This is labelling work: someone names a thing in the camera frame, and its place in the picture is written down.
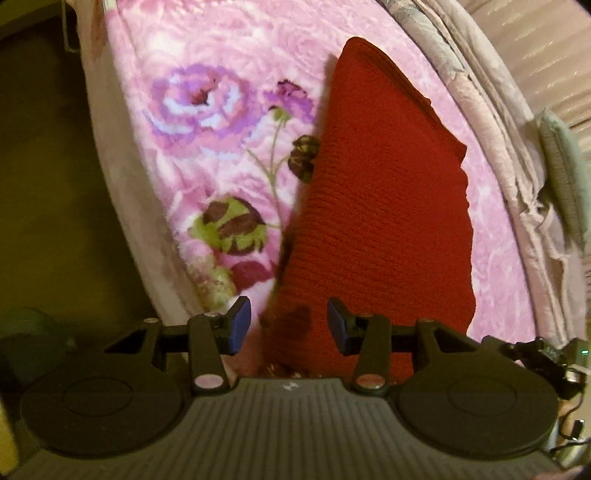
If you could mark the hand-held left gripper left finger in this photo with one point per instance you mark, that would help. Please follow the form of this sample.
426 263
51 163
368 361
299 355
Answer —
239 325

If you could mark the grey and pink folded quilt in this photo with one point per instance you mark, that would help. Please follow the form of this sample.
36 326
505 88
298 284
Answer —
503 152

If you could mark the pink curtain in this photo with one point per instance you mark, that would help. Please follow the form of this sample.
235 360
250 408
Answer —
545 46

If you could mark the grey-green pillow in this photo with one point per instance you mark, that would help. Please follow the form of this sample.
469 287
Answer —
565 175

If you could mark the pink floral blanket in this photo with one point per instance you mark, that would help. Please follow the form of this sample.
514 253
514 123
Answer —
221 138

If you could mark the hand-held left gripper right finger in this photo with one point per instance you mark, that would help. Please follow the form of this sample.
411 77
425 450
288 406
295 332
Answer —
338 325

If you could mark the red patterned knit sweater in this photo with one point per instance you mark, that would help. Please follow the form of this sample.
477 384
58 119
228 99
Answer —
378 207

